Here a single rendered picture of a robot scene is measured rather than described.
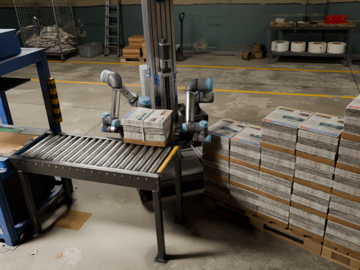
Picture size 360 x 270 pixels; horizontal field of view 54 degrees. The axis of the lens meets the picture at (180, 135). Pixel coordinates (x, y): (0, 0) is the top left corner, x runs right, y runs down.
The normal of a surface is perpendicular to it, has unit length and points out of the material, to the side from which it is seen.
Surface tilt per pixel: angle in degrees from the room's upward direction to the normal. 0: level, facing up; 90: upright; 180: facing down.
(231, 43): 90
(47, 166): 90
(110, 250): 0
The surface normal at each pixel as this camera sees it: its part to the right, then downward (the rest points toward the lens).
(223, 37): -0.31, 0.42
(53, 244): -0.04, -0.90
